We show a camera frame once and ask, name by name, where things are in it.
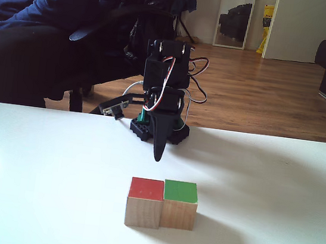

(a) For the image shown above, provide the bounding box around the wooden cube with green face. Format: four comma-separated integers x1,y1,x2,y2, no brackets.
158,178,201,233

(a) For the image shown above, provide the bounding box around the wooden cube with red face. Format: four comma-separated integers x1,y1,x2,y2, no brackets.
123,176,167,230

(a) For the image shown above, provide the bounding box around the green table clamp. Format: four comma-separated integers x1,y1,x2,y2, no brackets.
136,107,151,126

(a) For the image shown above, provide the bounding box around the black stand leg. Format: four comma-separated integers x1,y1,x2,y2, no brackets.
175,12,201,45

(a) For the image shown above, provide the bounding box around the white framed mirror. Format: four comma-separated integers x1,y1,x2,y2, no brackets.
212,0,257,51

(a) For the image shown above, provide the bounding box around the black office chair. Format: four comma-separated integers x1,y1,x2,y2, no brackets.
43,0,180,125

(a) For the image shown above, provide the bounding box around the yellow bag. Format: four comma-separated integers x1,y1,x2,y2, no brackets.
255,3,276,56

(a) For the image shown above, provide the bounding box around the person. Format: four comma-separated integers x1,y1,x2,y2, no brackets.
0,0,110,116

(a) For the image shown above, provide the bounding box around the white door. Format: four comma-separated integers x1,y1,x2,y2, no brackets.
260,0,326,67

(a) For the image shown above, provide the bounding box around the red white black servo cable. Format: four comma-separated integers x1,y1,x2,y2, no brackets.
142,52,178,115

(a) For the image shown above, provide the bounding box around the looped servo cable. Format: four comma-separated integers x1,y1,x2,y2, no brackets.
182,54,214,106

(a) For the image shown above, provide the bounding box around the white usb cable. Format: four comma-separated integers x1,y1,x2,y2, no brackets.
122,79,145,99

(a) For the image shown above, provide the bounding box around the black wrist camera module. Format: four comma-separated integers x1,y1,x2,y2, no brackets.
100,95,131,122

